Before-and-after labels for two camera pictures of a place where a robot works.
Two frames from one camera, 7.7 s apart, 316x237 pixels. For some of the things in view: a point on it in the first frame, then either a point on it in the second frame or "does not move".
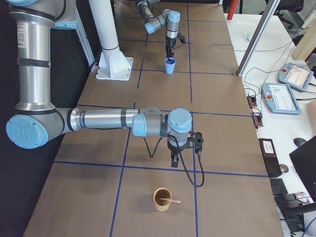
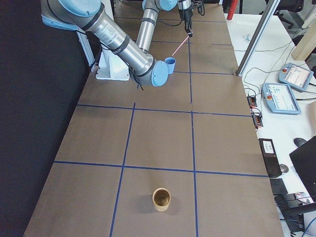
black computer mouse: x=299 y=141 does not move
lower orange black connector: x=257 y=120 does not move
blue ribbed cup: x=170 y=63 does not move
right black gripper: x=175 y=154 → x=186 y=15
